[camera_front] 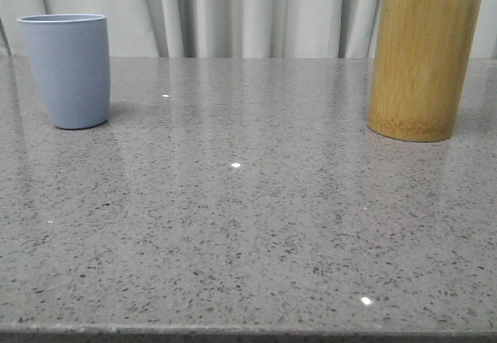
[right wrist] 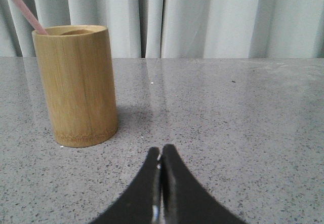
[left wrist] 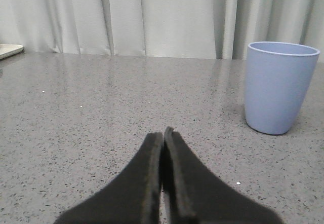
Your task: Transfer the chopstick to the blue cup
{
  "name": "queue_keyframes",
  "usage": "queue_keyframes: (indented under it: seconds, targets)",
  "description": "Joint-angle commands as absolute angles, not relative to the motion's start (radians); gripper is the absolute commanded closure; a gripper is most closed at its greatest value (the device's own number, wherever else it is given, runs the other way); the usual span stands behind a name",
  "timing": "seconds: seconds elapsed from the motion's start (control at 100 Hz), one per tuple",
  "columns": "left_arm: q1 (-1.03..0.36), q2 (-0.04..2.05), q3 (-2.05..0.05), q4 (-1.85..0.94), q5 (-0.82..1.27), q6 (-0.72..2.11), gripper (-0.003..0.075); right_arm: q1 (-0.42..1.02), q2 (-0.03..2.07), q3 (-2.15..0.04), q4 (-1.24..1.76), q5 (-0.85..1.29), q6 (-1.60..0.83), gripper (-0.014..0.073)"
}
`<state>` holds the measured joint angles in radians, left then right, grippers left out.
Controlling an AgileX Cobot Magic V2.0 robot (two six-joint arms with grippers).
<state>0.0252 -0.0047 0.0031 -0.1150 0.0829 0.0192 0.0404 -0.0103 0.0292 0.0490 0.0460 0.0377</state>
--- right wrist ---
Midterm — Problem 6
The white curtain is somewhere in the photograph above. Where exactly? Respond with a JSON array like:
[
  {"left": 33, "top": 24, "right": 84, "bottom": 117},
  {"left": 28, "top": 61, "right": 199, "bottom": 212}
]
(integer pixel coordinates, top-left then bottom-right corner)
[{"left": 0, "top": 0, "right": 324, "bottom": 59}]

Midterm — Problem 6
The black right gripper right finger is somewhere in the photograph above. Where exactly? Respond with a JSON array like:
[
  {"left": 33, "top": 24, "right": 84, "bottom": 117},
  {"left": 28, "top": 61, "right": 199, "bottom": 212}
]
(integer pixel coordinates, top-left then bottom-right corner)
[{"left": 162, "top": 144, "right": 244, "bottom": 223}]

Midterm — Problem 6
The bamboo wooden cup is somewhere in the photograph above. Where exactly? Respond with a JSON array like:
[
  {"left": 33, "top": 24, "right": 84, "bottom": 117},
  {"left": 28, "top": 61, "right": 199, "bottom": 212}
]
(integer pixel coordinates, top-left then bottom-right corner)
[{"left": 32, "top": 25, "right": 118, "bottom": 147}]

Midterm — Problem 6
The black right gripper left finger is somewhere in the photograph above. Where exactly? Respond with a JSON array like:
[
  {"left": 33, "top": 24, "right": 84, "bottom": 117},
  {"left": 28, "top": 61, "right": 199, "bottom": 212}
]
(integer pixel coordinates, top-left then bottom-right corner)
[{"left": 92, "top": 147, "right": 161, "bottom": 223}]

